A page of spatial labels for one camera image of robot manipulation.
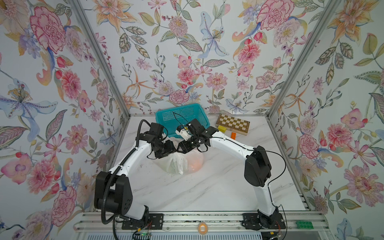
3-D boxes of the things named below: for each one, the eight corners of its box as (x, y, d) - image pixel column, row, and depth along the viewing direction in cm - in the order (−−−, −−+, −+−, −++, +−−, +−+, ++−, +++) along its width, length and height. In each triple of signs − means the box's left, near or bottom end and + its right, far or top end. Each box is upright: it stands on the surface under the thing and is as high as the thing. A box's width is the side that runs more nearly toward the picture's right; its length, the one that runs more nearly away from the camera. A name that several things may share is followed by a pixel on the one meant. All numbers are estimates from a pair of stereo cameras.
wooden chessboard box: (215, 127, 116) (215, 124, 114) (218, 116, 124) (219, 113, 121) (247, 135, 111) (248, 133, 109) (249, 123, 119) (250, 121, 116)
